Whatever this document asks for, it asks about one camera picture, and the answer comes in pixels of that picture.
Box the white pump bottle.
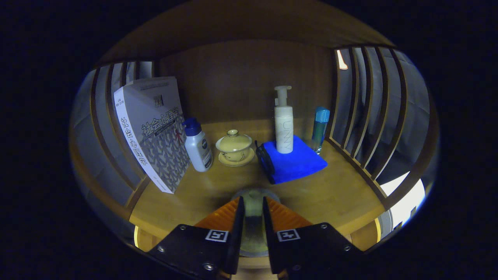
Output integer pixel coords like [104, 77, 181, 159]
[274, 86, 294, 154]

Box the thick white patterned book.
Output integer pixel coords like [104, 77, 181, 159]
[114, 76, 191, 194]

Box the yellow handled scrub brush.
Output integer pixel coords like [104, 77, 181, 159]
[232, 188, 281, 258]

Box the yellow lidded teacup with saucer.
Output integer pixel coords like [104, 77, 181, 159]
[215, 129, 255, 167]

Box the clear blue bottle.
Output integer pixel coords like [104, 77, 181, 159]
[311, 107, 331, 155]

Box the white plastic drawer unit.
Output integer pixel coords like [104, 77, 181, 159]
[379, 171, 426, 230]

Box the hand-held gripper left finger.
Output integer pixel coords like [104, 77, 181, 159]
[147, 196, 245, 280]

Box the black strap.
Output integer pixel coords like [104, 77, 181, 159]
[254, 141, 275, 175]

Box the wooden countertop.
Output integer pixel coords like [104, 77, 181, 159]
[129, 119, 386, 253]

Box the folded blue cloth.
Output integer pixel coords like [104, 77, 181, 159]
[261, 135, 328, 185]

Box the white bottle blue cap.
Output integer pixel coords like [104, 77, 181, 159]
[182, 117, 214, 173]

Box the wooden cabinet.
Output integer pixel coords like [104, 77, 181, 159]
[70, 0, 439, 280]

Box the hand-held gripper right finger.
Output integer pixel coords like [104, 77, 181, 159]
[262, 196, 364, 280]

